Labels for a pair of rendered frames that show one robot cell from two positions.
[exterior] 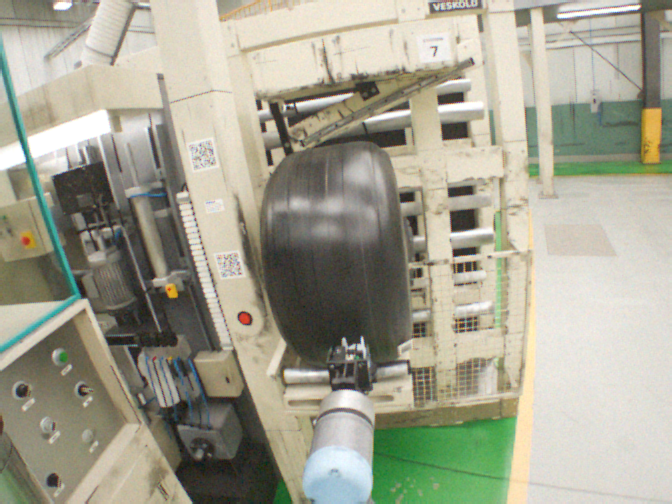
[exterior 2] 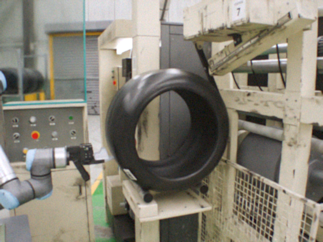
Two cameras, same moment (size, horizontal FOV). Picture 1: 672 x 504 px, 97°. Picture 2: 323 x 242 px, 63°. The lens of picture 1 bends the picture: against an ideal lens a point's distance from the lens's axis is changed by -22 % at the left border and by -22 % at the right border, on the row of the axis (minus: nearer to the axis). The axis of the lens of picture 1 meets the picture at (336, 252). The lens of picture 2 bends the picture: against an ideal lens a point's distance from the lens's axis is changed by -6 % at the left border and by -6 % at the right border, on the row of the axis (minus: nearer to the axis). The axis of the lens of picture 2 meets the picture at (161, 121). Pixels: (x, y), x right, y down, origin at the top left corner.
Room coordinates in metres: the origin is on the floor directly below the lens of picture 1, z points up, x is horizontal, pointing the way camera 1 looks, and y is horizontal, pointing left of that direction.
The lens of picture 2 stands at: (0.27, -1.18, 1.43)
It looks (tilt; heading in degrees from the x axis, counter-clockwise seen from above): 9 degrees down; 61
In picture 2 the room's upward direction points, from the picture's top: straight up
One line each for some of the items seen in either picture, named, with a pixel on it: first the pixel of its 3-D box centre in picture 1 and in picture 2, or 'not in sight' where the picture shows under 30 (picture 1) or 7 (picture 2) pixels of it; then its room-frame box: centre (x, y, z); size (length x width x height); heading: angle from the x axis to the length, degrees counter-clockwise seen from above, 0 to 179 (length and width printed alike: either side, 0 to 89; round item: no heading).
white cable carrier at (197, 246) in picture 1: (209, 273); not in sight; (0.96, 0.36, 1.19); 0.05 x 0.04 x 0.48; 170
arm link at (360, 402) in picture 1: (344, 417); (61, 157); (0.45, 0.03, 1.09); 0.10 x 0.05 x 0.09; 80
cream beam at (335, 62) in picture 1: (354, 62); (231, 19); (1.23, -0.16, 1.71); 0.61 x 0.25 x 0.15; 80
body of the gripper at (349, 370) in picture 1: (349, 381); (80, 154); (0.53, 0.02, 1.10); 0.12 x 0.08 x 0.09; 170
